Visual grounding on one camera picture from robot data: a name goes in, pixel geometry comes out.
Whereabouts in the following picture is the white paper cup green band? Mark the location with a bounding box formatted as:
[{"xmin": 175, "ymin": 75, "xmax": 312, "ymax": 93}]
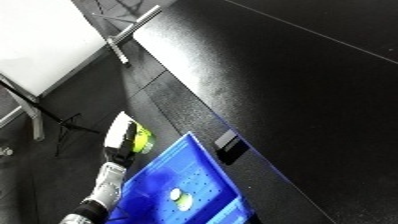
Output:
[
  {"xmin": 103, "ymin": 110, "xmax": 157, "ymax": 156},
  {"xmin": 167, "ymin": 187, "xmax": 196, "ymax": 213}
]

